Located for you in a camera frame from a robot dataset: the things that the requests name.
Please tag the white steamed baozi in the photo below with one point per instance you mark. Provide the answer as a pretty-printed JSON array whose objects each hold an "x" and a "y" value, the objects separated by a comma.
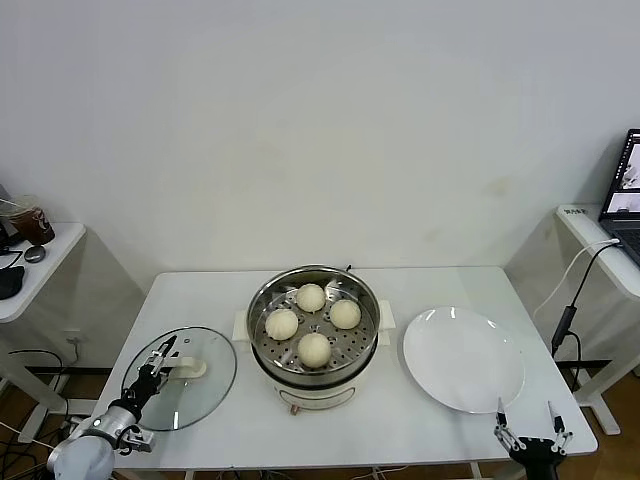
[
  {"x": 310, "y": 297},
  {"x": 314, "y": 351},
  {"x": 345, "y": 314},
  {"x": 282, "y": 324}
]

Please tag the stainless steel pot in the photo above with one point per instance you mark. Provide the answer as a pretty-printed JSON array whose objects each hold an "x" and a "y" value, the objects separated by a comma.
[{"x": 350, "y": 345}]

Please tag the white label sticker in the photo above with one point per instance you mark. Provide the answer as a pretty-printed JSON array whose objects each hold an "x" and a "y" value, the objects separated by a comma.
[{"x": 575, "y": 210}]

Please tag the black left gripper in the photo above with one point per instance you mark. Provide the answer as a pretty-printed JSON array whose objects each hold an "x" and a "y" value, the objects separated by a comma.
[{"x": 145, "y": 382}]

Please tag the plastic iced coffee cup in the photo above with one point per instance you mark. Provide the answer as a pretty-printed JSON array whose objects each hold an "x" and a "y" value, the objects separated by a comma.
[{"x": 35, "y": 225}]

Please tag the white round plate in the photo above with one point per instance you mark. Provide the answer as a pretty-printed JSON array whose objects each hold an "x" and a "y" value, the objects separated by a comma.
[{"x": 465, "y": 360}]

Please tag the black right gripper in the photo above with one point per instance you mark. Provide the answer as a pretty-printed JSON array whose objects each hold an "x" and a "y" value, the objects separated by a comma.
[{"x": 537, "y": 450}]

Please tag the white wall outlet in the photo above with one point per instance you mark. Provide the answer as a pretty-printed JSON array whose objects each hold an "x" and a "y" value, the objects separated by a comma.
[{"x": 74, "y": 339}]

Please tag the small round grey disc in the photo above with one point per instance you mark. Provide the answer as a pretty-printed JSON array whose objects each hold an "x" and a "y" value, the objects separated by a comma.
[{"x": 36, "y": 254}]

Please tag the white side table with cup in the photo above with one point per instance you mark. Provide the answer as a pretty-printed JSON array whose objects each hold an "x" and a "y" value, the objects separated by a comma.
[{"x": 60, "y": 250}]

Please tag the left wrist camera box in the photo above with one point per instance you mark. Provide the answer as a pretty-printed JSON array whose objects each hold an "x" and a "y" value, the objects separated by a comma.
[{"x": 137, "y": 440}]

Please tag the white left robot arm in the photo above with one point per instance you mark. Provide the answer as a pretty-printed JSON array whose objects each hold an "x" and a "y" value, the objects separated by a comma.
[{"x": 82, "y": 457}]

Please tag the grey open laptop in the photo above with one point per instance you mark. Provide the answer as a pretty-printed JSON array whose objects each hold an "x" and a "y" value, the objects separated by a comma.
[{"x": 625, "y": 230}]

